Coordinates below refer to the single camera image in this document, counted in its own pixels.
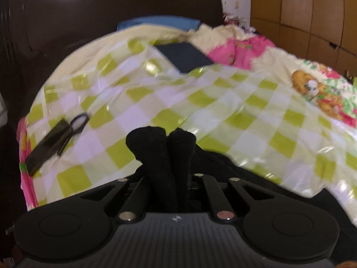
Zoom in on black pants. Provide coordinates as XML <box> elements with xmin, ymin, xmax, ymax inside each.
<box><xmin>125</xmin><ymin>126</ymin><xmax>356</xmax><ymax>263</ymax></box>

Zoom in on dark navy folded cloth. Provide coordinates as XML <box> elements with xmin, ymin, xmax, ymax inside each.
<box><xmin>155</xmin><ymin>42</ymin><xmax>214</xmax><ymax>73</ymax></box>

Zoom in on green checkered plastic sheet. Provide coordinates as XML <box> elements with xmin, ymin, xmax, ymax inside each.
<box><xmin>20</xmin><ymin>39</ymin><xmax>356</xmax><ymax>221</ymax></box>

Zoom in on cartoon print quilt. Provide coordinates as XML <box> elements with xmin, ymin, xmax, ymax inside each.
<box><xmin>190</xmin><ymin>24</ymin><xmax>356</xmax><ymax>128</ymax></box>

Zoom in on blue pillow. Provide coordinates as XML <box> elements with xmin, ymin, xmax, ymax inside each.
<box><xmin>117</xmin><ymin>15</ymin><xmax>201</xmax><ymax>31</ymax></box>

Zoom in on black round magnifier loop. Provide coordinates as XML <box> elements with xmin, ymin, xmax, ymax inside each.
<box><xmin>57</xmin><ymin>113</ymin><xmax>89</xmax><ymax>157</ymax></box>

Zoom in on black rectangular case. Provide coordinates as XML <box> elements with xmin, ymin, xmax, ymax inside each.
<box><xmin>25</xmin><ymin>119</ymin><xmax>71</xmax><ymax>177</ymax></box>

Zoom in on brown wooden wardrobe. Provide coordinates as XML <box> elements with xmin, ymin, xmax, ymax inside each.
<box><xmin>251</xmin><ymin>0</ymin><xmax>356</xmax><ymax>77</ymax></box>

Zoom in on dark brown headboard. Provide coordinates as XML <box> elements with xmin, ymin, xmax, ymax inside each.
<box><xmin>1</xmin><ymin>0</ymin><xmax>223</xmax><ymax>130</ymax></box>

